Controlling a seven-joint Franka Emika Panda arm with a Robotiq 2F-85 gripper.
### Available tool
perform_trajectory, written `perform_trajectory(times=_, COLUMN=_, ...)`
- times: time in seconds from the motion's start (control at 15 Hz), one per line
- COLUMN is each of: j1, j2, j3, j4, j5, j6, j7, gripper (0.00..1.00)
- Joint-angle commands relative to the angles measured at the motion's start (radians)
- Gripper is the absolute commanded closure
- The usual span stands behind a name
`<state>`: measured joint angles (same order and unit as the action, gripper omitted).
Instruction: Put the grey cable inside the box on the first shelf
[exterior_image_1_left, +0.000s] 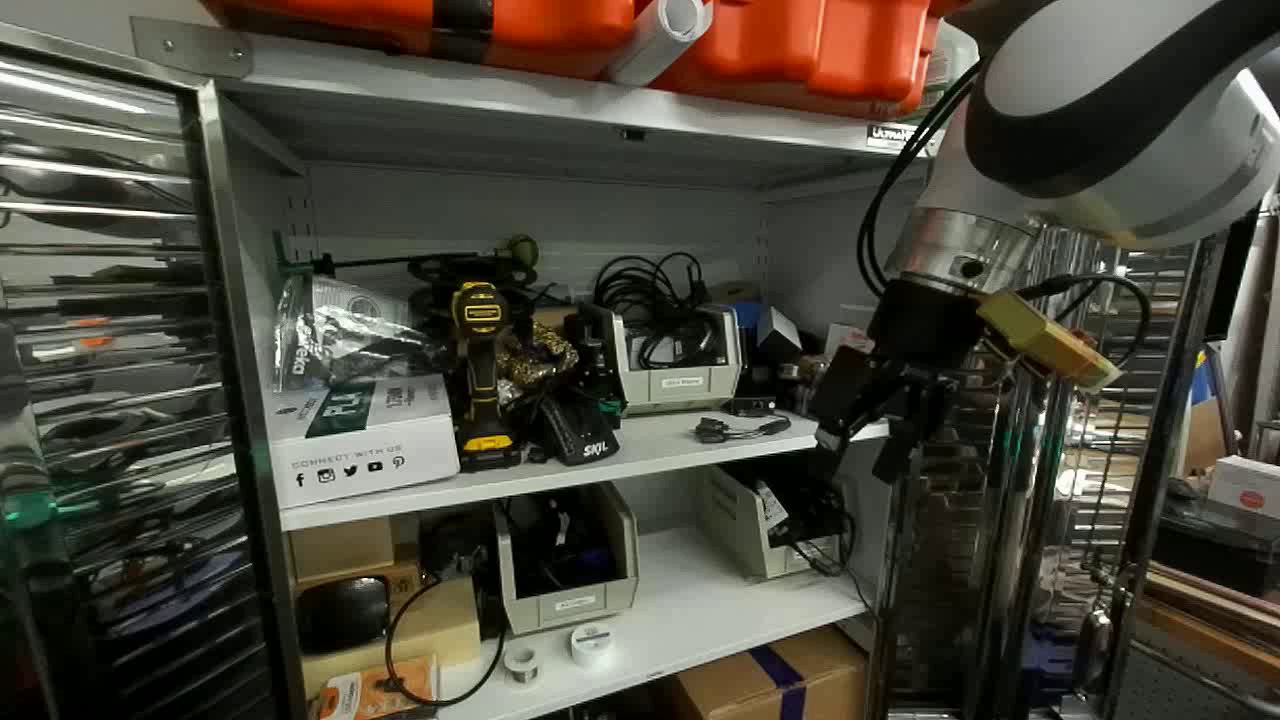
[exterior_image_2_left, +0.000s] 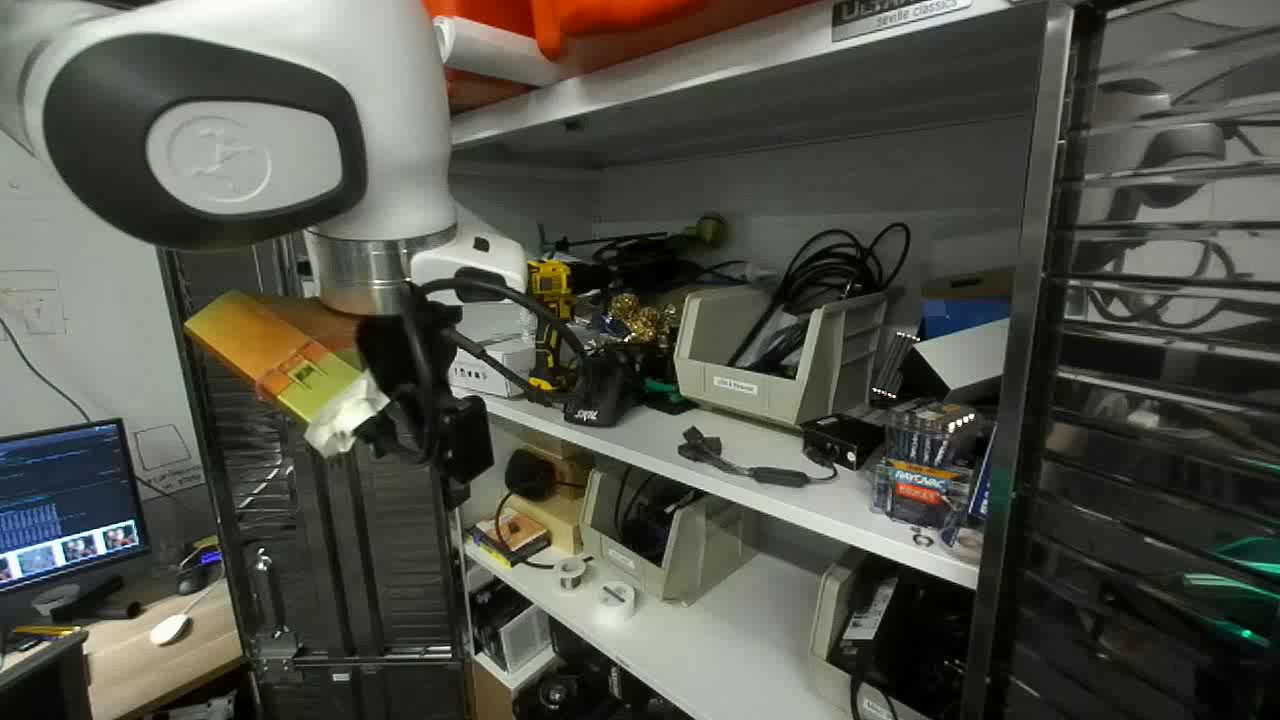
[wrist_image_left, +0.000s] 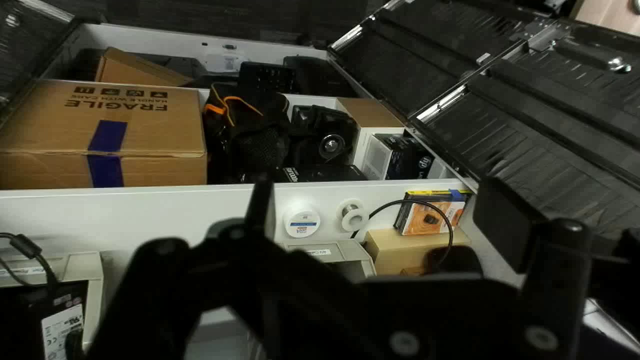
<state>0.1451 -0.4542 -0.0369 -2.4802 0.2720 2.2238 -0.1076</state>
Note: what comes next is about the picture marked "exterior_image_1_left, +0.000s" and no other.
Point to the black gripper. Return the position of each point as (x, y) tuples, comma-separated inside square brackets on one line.
[(932, 342)]

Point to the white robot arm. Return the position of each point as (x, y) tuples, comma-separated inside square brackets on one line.
[(1132, 92)]

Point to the small black box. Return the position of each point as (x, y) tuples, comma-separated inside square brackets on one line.
[(777, 375)]

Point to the white flat box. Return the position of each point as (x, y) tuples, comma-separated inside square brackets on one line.
[(781, 331)]

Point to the white metal shelf unit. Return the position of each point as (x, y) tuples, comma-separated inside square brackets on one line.
[(664, 446)]

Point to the cardboard box with blue tape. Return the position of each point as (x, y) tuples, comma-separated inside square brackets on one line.
[(724, 685)]

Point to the white box with red logo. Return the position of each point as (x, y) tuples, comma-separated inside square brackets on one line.
[(1244, 484)]

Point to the white box with printed icons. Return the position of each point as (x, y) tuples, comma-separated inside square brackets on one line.
[(386, 464)]

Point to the small tan cardboard box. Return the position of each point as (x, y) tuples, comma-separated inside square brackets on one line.
[(343, 545)]

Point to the grey storage bin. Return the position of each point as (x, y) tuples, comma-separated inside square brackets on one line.
[(734, 527)]

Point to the black battery charger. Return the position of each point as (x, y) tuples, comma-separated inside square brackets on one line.
[(580, 426)]

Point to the white electronic device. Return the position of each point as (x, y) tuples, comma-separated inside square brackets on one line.
[(565, 611)]

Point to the orange plastic case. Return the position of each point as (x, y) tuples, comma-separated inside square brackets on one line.
[(814, 44), (335, 22)]

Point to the black green hand tool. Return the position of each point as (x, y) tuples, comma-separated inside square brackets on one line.
[(512, 251)]

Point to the yellow black power drill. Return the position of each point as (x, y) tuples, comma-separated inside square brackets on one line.
[(476, 334)]

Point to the white rolled tube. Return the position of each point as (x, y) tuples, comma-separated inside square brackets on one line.
[(661, 40)]

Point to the small white tape roll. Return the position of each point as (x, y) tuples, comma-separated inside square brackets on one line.
[(510, 660)]

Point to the clear plastic bag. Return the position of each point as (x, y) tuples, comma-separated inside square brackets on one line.
[(345, 324)]

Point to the black round device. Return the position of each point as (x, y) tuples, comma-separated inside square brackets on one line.
[(343, 614)]

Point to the orange printed card pack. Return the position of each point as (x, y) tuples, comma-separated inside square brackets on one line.
[(352, 695)]

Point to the yellowish wrist camera box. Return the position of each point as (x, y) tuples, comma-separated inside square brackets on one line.
[(1053, 342)]

